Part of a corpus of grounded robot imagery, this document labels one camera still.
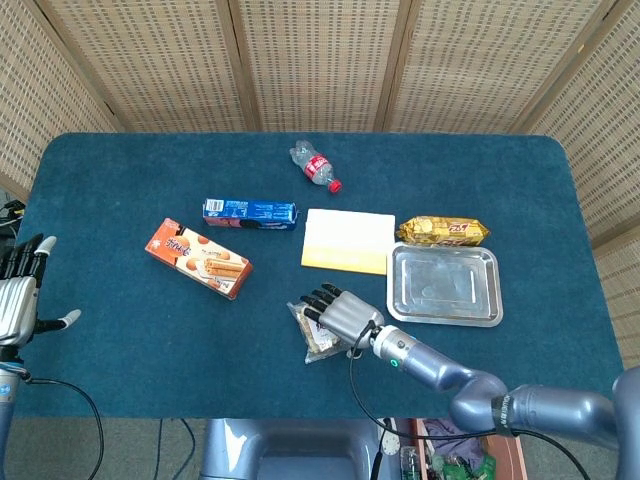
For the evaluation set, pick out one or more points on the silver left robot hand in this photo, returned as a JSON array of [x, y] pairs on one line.
[[17, 300]]

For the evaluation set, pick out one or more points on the blue tablecloth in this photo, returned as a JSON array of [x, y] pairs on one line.
[[150, 350]]

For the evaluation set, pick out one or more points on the woven rattan folding screen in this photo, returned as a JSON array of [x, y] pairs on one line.
[[320, 60]]

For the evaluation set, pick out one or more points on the blue Oreo cookie box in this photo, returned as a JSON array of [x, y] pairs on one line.
[[250, 214]]

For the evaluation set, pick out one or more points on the clear snack bag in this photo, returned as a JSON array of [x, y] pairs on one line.
[[320, 337]]

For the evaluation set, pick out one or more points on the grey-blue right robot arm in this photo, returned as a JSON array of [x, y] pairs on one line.
[[450, 372]]

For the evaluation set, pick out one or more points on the brown box of electronics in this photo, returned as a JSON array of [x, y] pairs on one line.
[[450, 455]]

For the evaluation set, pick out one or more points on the gold foil snack package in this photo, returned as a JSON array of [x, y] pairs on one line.
[[442, 231]]

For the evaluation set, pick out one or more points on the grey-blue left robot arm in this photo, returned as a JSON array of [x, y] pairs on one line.
[[6, 400]]

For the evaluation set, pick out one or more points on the orange wafer roll box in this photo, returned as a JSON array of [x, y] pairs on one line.
[[200, 257]]

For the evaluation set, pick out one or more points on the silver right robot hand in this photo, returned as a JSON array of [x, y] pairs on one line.
[[347, 315]]

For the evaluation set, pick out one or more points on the stainless steel tray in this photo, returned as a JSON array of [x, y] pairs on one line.
[[442, 285]]

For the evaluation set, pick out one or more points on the grey-blue robot torso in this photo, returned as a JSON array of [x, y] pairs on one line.
[[290, 450]]

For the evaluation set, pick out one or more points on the white and yellow tissue pack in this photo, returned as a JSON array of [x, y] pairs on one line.
[[347, 240]]

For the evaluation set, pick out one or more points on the clear bottle with red cap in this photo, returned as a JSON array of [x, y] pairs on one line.
[[316, 165]]

